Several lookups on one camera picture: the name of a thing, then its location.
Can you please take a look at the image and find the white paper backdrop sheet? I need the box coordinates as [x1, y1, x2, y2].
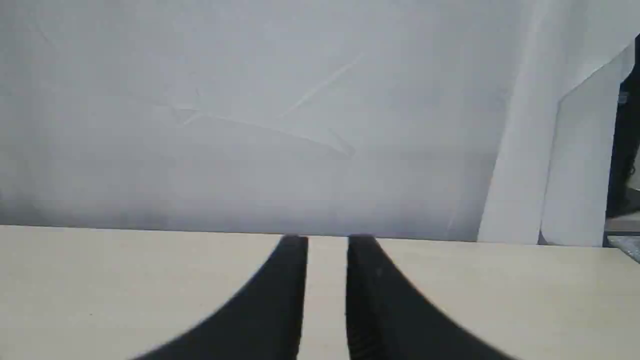
[477, 0, 639, 248]

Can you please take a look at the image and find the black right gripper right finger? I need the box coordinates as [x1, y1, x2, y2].
[346, 235, 509, 360]

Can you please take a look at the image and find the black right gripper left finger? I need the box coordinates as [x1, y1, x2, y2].
[141, 235, 309, 360]

